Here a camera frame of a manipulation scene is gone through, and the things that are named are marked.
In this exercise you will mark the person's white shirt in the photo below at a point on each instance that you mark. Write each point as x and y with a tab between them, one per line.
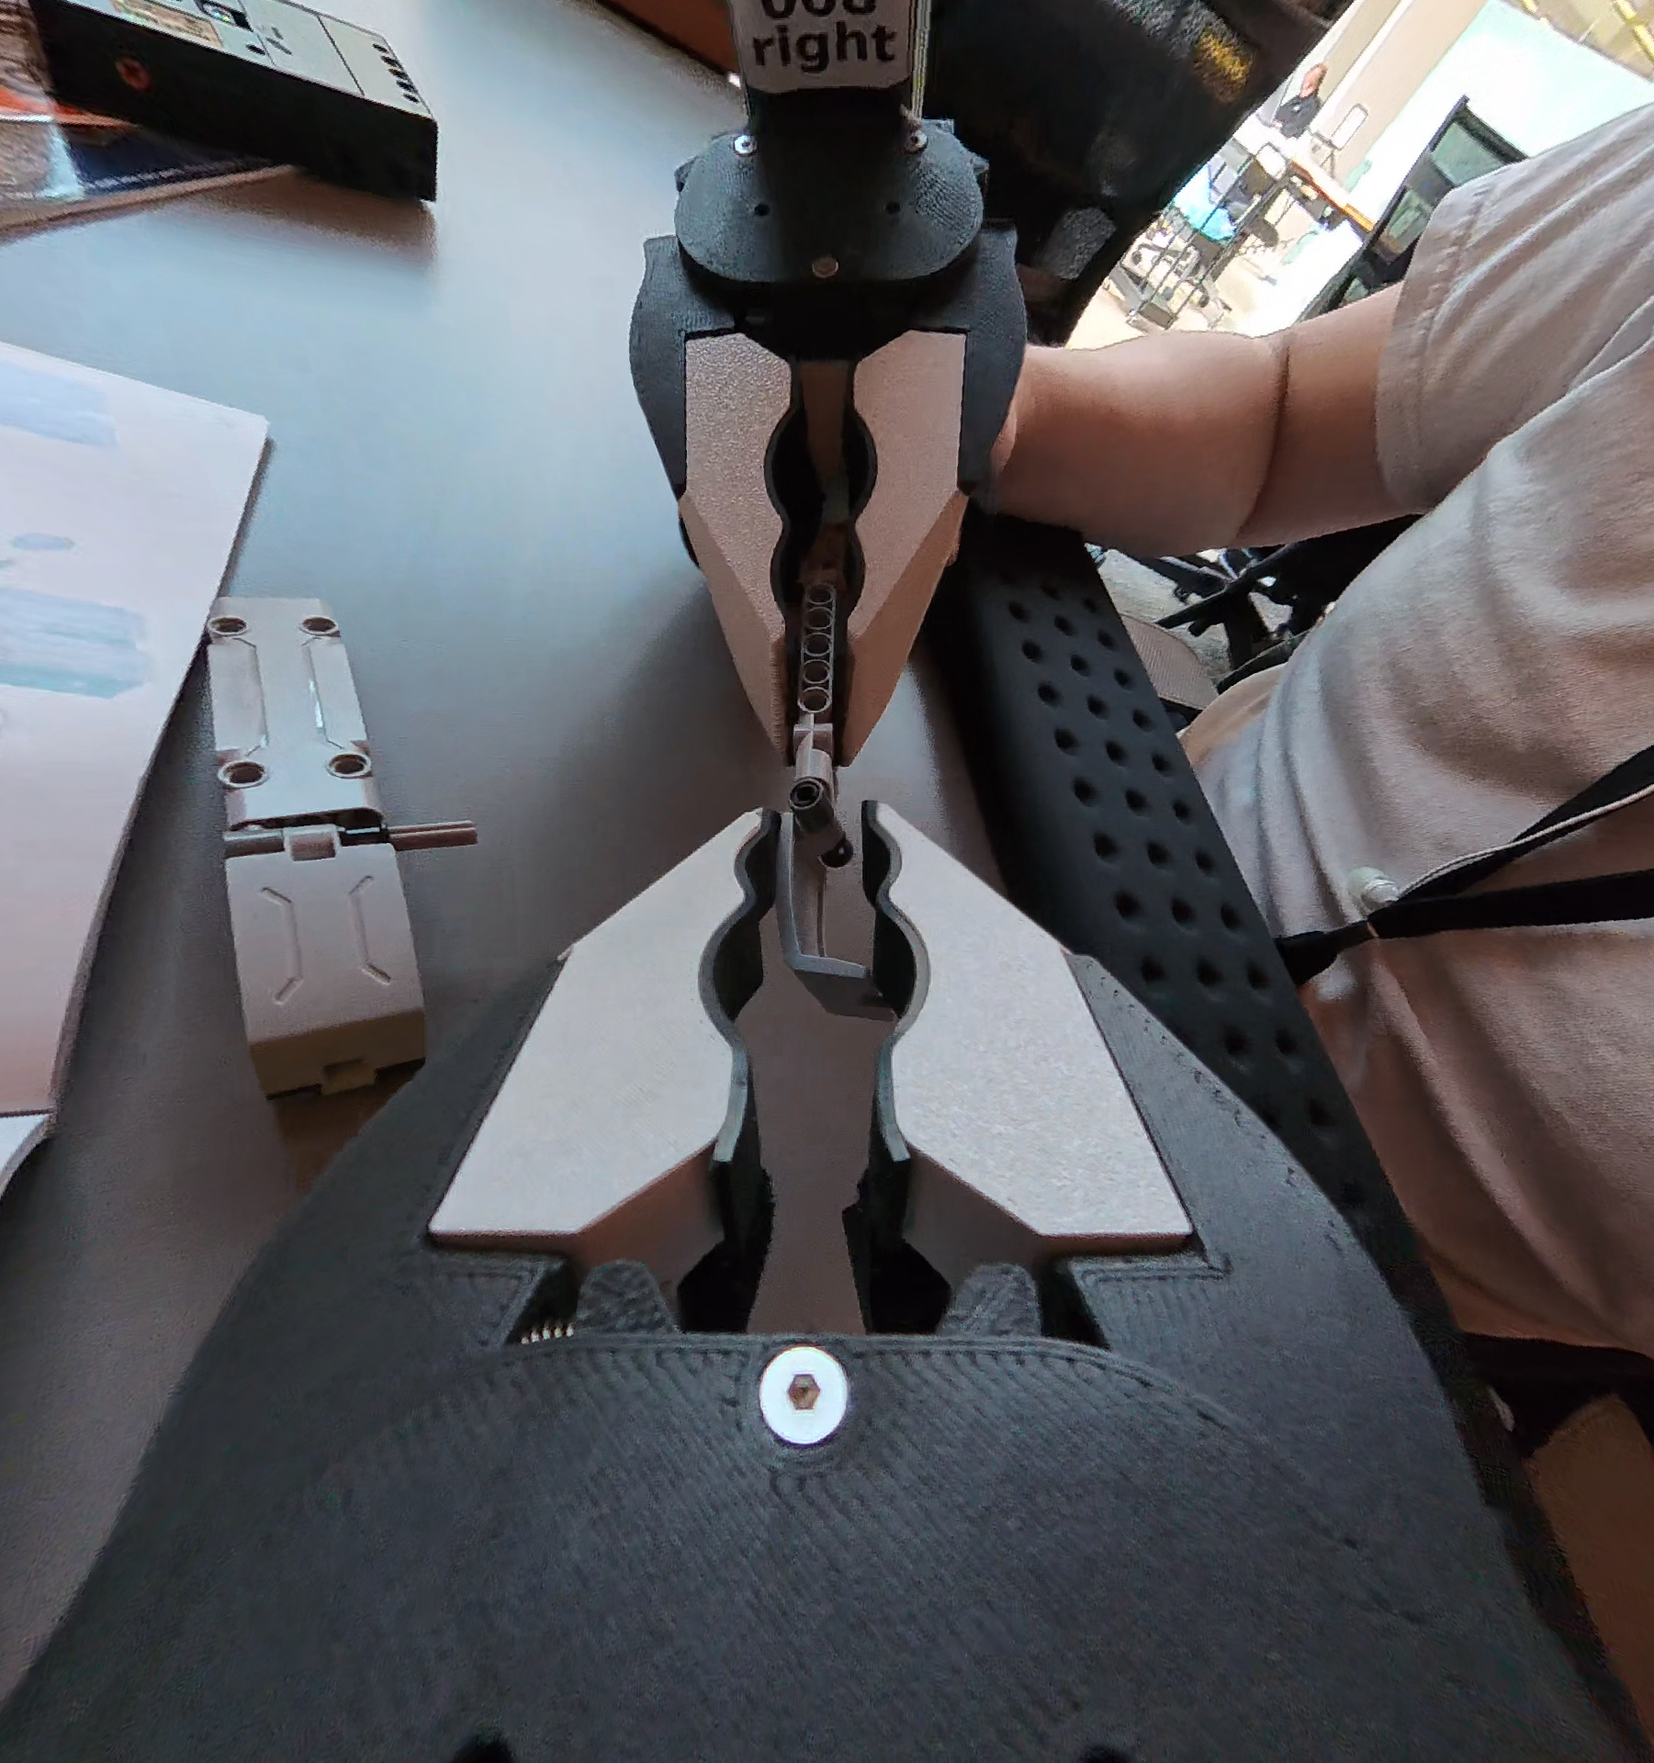
1528	689

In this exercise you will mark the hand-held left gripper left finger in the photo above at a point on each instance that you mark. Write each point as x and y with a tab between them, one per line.
591	1101

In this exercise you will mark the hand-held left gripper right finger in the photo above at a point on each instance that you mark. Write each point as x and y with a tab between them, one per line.
1032	1101

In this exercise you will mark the open instruction booklet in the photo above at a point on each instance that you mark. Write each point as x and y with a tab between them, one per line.
68	689

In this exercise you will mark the black perforated chair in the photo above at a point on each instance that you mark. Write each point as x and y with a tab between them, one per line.
1156	853

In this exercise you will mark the person's right forearm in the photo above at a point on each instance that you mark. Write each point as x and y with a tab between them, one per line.
1156	427

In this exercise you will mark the black toy battery box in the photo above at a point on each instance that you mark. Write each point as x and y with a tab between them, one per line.
248	95

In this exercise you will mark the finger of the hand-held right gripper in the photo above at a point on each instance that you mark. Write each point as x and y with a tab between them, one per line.
723	468
915	468

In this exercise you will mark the grey toy panel with holes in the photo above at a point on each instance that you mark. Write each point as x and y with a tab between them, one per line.
822	647

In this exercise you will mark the blue paper leaflet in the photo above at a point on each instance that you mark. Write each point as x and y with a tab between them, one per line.
137	172

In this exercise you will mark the grey curved toy panel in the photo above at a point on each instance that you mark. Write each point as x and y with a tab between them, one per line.
826	950

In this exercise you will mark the black mesh office chair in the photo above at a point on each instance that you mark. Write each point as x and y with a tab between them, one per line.
1116	111

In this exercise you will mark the grey joined toy panel assembly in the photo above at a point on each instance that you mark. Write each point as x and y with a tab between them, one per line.
309	937

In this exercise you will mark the grey desk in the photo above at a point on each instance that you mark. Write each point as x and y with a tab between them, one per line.
496	481

